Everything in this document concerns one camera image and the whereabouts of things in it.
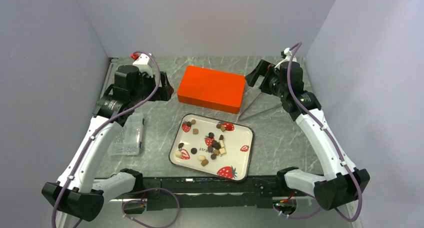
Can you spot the white swirl chocolate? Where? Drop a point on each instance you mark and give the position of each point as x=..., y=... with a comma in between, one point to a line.
x=201, y=158

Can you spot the orange chocolate box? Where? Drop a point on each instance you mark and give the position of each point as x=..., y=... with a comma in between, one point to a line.
x=226, y=104

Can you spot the orange box lid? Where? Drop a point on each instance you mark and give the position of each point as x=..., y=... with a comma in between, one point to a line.
x=198, y=82

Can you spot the caramel chocolate piece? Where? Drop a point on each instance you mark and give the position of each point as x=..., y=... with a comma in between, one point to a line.
x=204, y=162

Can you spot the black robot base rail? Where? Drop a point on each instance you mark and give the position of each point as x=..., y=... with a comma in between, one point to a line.
x=259, y=191

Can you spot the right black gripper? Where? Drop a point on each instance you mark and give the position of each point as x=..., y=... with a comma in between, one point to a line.
x=262, y=69

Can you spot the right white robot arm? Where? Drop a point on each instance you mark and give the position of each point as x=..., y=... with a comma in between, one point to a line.
x=342, y=182

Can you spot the white strawberry tray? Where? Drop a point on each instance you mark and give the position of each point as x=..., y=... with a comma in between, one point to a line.
x=229, y=153

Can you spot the dark round chocolate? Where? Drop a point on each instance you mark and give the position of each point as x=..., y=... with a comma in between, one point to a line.
x=193, y=150

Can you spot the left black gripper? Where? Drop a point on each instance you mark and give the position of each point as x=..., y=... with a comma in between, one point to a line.
x=164, y=92

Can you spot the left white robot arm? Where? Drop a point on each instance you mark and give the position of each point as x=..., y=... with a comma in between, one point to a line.
x=75, y=191

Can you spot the clear plastic screw box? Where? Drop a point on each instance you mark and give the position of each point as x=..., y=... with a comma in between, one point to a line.
x=130, y=140

